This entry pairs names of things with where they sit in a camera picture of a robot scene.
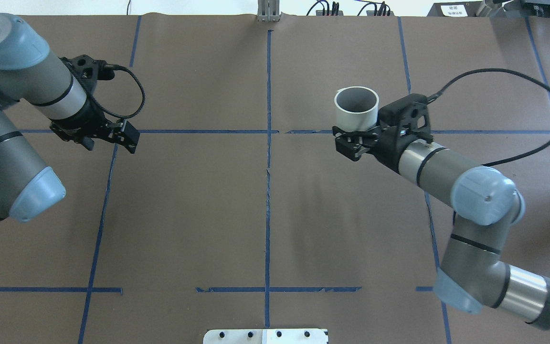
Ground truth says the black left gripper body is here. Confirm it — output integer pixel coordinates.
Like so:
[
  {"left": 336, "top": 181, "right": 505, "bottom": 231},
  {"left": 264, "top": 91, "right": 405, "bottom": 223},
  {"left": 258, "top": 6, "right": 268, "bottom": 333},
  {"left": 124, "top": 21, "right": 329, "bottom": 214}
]
[{"left": 50, "top": 103, "right": 113, "bottom": 151}]

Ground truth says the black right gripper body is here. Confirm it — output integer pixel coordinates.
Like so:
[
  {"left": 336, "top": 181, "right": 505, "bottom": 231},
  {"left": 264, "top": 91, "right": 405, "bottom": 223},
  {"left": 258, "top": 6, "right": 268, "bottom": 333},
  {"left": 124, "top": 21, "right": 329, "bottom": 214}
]
[{"left": 368, "top": 126, "right": 426, "bottom": 173}]

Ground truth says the white mug with lettering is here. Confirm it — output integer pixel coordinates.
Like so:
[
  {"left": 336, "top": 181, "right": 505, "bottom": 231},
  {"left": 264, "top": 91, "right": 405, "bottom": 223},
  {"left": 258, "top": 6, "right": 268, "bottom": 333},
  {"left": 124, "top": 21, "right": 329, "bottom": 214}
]
[{"left": 333, "top": 86, "right": 380, "bottom": 131}]

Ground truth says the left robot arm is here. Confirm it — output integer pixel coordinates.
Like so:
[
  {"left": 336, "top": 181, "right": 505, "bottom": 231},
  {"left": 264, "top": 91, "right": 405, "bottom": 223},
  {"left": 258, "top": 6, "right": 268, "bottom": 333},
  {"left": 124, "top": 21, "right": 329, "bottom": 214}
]
[{"left": 0, "top": 13, "right": 140, "bottom": 223}]

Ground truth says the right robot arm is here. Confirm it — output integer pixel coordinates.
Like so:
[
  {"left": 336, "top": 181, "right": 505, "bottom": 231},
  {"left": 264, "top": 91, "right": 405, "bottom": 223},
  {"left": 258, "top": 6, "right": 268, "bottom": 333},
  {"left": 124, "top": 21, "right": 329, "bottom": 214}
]
[{"left": 332, "top": 126, "right": 550, "bottom": 331}]

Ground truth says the white label card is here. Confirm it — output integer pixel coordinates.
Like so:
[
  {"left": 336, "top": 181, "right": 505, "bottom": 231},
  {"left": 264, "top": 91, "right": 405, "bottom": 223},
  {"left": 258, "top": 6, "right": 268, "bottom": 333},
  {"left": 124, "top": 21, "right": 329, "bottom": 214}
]
[{"left": 440, "top": 4, "right": 468, "bottom": 18}]

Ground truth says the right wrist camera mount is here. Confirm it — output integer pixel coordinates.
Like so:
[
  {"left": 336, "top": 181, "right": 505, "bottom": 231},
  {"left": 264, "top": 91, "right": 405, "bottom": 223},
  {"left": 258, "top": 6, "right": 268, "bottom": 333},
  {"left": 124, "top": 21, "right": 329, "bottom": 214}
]
[{"left": 378, "top": 94, "right": 434, "bottom": 144}]

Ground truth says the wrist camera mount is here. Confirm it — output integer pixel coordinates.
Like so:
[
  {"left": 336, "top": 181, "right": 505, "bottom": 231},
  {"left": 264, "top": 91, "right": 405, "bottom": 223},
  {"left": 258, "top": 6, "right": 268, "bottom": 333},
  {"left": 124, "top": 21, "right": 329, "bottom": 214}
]
[
  {"left": 59, "top": 54, "right": 115, "bottom": 96},
  {"left": 378, "top": 94, "right": 434, "bottom": 144}
]

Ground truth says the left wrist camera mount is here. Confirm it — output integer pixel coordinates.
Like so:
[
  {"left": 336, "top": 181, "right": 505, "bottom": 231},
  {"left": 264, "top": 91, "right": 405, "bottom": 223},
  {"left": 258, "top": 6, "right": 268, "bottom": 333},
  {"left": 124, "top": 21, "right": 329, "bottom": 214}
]
[{"left": 59, "top": 54, "right": 115, "bottom": 96}]

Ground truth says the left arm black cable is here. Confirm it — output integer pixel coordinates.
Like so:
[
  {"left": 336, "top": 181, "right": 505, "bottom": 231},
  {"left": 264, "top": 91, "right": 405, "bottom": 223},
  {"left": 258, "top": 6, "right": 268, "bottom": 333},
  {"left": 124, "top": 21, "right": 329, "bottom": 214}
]
[{"left": 86, "top": 64, "right": 146, "bottom": 120}]

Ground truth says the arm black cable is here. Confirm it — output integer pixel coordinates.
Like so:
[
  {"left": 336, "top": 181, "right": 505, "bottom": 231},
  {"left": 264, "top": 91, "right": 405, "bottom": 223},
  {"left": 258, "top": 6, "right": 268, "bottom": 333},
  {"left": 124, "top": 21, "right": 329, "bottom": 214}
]
[
  {"left": 86, "top": 64, "right": 146, "bottom": 120},
  {"left": 427, "top": 68, "right": 550, "bottom": 168}
]

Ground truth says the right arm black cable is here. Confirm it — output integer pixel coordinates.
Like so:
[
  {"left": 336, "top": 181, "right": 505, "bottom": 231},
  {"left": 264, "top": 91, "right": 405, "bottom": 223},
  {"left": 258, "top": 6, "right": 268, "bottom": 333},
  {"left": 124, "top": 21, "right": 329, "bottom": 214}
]
[{"left": 427, "top": 68, "right": 550, "bottom": 168}]

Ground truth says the aluminium frame post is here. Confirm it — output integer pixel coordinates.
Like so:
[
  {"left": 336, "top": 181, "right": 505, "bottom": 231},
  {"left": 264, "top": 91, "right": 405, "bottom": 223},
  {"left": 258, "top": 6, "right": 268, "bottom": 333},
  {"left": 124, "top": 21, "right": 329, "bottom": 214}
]
[{"left": 257, "top": 0, "right": 281, "bottom": 22}]

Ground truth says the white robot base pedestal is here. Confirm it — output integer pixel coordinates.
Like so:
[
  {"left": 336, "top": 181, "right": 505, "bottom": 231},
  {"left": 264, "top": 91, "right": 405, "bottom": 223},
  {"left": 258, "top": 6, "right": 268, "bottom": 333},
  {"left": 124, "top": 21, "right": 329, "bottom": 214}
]
[{"left": 202, "top": 327, "right": 329, "bottom": 344}]

